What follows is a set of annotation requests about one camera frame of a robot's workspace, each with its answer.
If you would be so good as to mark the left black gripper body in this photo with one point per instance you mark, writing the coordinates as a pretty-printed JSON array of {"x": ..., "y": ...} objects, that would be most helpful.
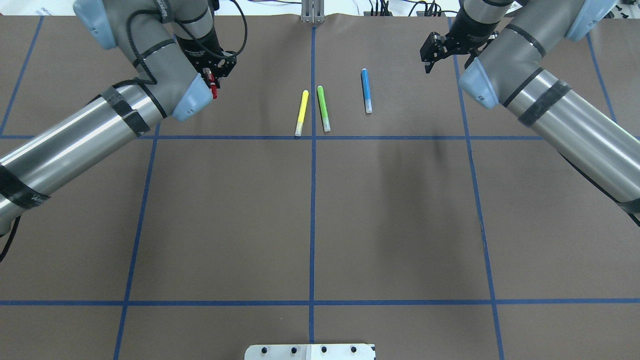
[{"x": 199, "y": 49}]

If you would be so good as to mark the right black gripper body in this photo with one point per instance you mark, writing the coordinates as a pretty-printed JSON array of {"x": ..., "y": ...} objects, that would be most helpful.
[{"x": 468, "y": 31}]

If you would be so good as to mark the red white marker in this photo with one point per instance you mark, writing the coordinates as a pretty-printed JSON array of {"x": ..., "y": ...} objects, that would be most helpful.
[{"x": 211, "y": 82}]

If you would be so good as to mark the blue marker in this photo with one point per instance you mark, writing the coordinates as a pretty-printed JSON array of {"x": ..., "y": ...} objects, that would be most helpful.
[{"x": 366, "y": 91}]

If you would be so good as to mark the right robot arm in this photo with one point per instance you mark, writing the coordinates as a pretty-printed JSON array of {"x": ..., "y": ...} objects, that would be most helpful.
[{"x": 508, "y": 73}]

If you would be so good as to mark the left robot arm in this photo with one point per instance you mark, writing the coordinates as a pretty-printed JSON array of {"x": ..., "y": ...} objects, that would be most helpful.
[{"x": 169, "y": 43}]

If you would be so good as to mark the yellow highlighter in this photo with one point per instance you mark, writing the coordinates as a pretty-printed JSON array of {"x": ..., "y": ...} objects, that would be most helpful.
[{"x": 302, "y": 111}]

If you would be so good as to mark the green highlighter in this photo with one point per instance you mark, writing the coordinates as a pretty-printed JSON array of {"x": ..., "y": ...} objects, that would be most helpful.
[{"x": 324, "y": 111}]

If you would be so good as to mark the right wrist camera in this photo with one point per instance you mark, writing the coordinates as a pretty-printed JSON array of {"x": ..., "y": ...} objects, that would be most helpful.
[{"x": 433, "y": 49}]

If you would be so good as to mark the aluminium frame post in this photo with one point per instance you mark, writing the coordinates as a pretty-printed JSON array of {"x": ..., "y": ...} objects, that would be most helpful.
[{"x": 313, "y": 12}]

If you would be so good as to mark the white pedestal column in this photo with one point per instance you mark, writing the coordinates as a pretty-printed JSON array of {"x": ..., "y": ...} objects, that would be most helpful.
[{"x": 321, "y": 351}]

